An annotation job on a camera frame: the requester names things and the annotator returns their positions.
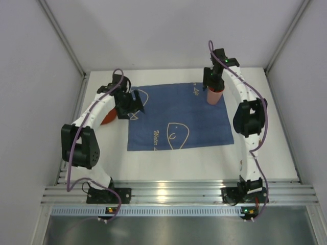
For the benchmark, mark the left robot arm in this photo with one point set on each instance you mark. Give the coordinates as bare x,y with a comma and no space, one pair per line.
79,145

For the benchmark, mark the pink plastic cup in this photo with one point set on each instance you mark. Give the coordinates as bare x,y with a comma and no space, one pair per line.
213,95

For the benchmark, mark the right frame post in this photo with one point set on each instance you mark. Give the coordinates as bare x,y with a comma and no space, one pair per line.
287,34

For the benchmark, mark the frame post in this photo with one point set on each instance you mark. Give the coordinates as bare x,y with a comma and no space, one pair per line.
287,34
60,34

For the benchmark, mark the blue cloth placemat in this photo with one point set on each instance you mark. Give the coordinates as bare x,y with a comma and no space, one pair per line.
178,116

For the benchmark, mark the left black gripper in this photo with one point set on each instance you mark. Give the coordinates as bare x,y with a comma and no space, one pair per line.
130,105

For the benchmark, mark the red plate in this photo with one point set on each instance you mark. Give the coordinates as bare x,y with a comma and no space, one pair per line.
109,117

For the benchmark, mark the perforated cable duct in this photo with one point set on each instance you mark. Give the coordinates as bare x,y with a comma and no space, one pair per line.
143,211

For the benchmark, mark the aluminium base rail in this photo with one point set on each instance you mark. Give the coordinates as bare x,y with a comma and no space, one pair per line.
281,193

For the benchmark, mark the left frame post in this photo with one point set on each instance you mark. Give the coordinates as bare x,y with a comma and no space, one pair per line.
60,34

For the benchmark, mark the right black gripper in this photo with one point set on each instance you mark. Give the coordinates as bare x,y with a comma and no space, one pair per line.
215,82

